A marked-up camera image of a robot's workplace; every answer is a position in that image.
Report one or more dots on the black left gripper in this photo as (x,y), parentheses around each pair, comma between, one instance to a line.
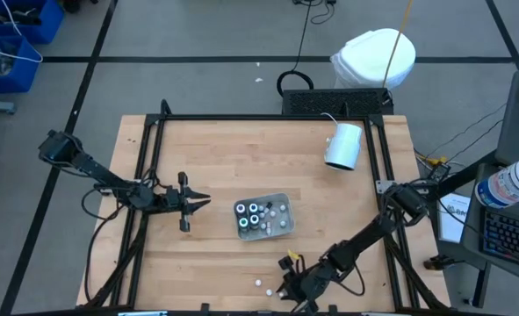
(173,200)

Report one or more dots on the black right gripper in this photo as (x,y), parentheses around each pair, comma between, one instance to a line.
(309,278)

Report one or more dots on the large purple food coloring bottle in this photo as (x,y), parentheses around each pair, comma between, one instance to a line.
(240,208)

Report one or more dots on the large green food coloring bottle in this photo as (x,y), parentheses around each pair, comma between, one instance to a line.
(243,222)

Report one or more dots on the large blue food coloring bottle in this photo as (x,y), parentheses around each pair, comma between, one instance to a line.
(253,207)

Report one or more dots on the large dark-tipped food coloring bottle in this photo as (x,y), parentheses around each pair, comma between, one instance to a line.
(254,219)

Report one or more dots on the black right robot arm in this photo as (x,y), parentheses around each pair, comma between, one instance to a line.
(373,232)

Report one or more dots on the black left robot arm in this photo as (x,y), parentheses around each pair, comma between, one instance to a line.
(96,173)

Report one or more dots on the small yellow tag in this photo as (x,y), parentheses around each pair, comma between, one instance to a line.
(293,253)

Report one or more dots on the clear plastic tray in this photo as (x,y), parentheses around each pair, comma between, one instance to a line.
(285,215)

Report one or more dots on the white LED light bar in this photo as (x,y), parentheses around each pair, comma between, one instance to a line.
(142,313)
(386,313)

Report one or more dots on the white cylinder with black opening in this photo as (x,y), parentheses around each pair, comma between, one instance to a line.
(344,145)

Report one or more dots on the black vented computer case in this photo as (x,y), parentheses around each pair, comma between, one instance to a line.
(320,102)

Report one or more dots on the white printed paper sheet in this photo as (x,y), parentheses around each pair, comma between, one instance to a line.
(452,224)

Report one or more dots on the dark grey desk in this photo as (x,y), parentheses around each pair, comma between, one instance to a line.
(476,237)

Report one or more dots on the white lined trash bin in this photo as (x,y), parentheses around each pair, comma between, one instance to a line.
(364,57)

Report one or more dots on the blue plastic storage bin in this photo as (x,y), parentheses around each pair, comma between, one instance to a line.
(52,17)
(4,83)

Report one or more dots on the black backlit keyboard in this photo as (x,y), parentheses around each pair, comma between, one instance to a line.
(513,239)

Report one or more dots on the white wipes canister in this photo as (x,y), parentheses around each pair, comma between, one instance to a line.
(509,182)

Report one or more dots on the small black frame bracket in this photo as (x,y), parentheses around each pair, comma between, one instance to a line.
(204,307)
(333,309)

